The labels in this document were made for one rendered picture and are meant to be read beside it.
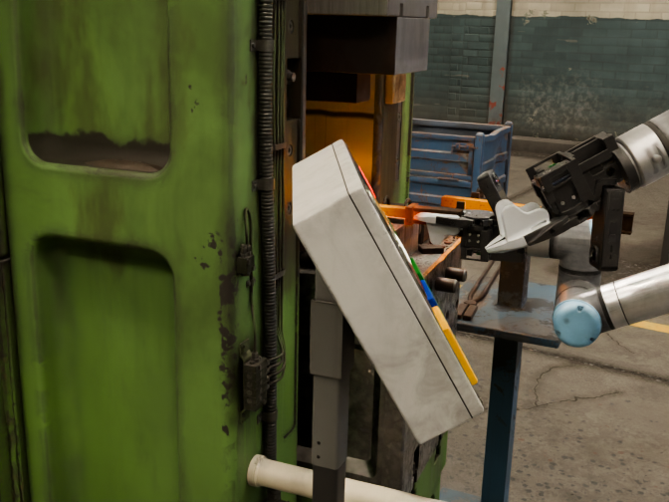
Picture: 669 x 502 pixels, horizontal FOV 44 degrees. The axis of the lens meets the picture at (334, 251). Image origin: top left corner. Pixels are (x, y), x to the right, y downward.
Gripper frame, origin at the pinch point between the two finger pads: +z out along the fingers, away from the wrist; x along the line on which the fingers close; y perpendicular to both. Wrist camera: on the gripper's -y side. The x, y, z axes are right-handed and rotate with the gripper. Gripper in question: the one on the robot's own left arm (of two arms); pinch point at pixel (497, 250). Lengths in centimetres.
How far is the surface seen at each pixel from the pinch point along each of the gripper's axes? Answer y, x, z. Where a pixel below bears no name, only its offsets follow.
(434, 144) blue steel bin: -62, -409, -32
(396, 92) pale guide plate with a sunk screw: 17, -75, -3
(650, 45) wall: -141, -727, -293
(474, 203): -14, -75, -7
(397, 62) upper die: 25.5, -35.8, -2.8
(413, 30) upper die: 28, -43, -8
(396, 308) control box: 9.2, 27.4, 14.1
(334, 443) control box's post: -8.5, 11.7, 30.3
